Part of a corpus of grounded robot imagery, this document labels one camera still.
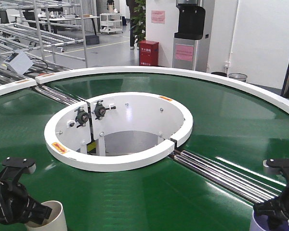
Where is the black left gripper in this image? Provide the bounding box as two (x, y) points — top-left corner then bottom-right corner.
(0, 157), (52, 225)

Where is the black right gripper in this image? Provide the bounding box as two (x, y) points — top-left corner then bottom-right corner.
(263, 158), (289, 223)

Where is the beige plastic cup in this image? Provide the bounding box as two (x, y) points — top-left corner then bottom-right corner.
(25, 200), (67, 231)

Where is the lavender plastic cup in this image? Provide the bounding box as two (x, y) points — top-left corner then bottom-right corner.
(249, 211), (270, 231)

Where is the white outer conveyor rim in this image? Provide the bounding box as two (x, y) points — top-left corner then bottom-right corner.
(0, 66), (289, 114)

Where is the grey control box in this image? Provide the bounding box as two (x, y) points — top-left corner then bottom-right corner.
(3, 50), (33, 75)

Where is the black silver water dispenser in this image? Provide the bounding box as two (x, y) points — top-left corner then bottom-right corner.
(172, 0), (206, 70)

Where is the metal roller rack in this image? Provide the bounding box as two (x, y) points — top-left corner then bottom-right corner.
(0, 0), (86, 73)

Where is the red fire extinguisher cabinet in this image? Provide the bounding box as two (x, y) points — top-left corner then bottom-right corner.
(139, 40), (159, 66)

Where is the person in dark clothes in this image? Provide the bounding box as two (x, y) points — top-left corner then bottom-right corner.
(126, 0), (139, 50)

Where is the white rolling cart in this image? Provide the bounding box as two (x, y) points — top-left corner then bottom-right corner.
(100, 13), (123, 34)

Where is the green potted plant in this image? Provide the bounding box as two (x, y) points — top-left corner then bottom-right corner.
(135, 0), (146, 49)

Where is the wire mesh waste basket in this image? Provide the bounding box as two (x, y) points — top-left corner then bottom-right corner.
(228, 73), (248, 82)

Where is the white inner conveyor ring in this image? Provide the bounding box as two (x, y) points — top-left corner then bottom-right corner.
(44, 92), (194, 172)

